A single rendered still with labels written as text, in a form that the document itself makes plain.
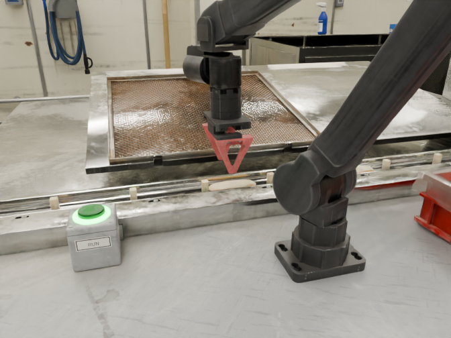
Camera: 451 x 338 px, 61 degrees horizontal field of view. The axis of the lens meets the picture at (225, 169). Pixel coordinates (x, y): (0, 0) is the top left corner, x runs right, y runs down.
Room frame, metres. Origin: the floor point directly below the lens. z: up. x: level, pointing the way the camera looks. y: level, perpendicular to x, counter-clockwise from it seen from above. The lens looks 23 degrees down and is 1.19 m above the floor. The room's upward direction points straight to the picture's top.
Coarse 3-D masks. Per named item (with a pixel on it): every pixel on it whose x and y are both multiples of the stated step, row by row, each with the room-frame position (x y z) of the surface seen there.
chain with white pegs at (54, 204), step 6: (438, 156) 0.83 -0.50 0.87; (384, 162) 0.80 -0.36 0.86; (390, 162) 0.79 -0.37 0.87; (432, 162) 0.84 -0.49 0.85; (438, 162) 0.83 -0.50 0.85; (384, 168) 0.79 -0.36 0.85; (270, 174) 0.72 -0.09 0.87; (204, 180) 0.69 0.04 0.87; (270, 180) 0.72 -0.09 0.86; (204, 186) 0.68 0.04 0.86; (132, 192) 0.64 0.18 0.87; (54, 198) 0.61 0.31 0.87; (132, 198) 0.64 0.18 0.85; (54, 204) 0.61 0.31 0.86
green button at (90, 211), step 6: (90, 204) 0.52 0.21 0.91; (96, 204) 0.52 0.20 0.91; (78, 210) 0.51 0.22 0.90; (84, 210) 0.50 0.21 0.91; (90, 210) 0.50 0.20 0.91; (96, 210) 0.50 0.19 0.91; (102, 210) 0.50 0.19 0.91; (78, 216) 0.50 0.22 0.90; (84, 216) 0.49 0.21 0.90; (90, 216) 0.49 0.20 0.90; (96, 216) 0.49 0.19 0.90
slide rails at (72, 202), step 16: (416, 160) 0.84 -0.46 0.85; (432, 160) 0.84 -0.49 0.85; (128, 192) 0.67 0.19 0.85; (144, 192) 0.67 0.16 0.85; (160, 192) 0.67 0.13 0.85; (176, 192) 0.68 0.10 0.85; (0, 208) 0.61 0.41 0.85; (16, 208) 0.61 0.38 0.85; (32, 208) 0.61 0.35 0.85; (48, 208) 0.62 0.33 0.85
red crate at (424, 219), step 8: (424, 192) 0.61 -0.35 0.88; (424, 200) 0.60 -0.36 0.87; (432, 200) 0.58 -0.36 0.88; (424, 208) 0.60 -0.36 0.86; (432, 208) 0.58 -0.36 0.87; (440, 208) 0.57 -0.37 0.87; (416, 216) 0.61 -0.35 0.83; (424, 216) 0.60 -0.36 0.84; (432, 216) 0.58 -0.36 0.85; (440, 216) 0.57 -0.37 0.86; (448, 216) 0.56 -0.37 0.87; (424, 224) 0.59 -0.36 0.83; (432, 224) 0.58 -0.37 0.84; (440, 224) 0.57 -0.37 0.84; (448, 224) 0.55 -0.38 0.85; (432, 232) 0.58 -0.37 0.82; (440, 232) 0.56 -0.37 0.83; (448, 232) 0.55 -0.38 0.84; (448, 240) 0.54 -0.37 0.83
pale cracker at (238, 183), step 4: (232, 180) 0.71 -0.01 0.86; (236, 180) 0.71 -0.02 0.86; (240, 180) 0.71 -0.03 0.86; (244, 180) 0.71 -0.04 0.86; (248, 180) 0.71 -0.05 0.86; (212, 184) 0.69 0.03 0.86; (216, 184) 0.69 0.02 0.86; (220, 184) 0.69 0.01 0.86; (224, 184) 0.69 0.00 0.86; (228, 184) 0.69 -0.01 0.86; (232, 184) 0.69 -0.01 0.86; (236, 184) 0.69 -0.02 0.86; (240, 184) 0.69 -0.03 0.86; (244, 184) 0.69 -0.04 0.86; (248, 184) 0.69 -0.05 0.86; (252, 184) 0.70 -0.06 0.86; (212, 188) 0.68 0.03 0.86; (216, 188) 0.68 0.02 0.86; (220, 188) 0.68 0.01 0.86; (224, 188) 0.68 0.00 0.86
